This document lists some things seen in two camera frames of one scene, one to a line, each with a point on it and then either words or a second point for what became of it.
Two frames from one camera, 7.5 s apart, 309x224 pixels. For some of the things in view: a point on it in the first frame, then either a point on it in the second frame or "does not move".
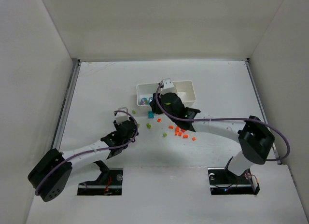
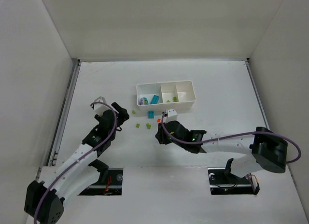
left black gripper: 132,123 to 118,113
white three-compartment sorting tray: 185,89 does not move
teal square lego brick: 150,115 does not move
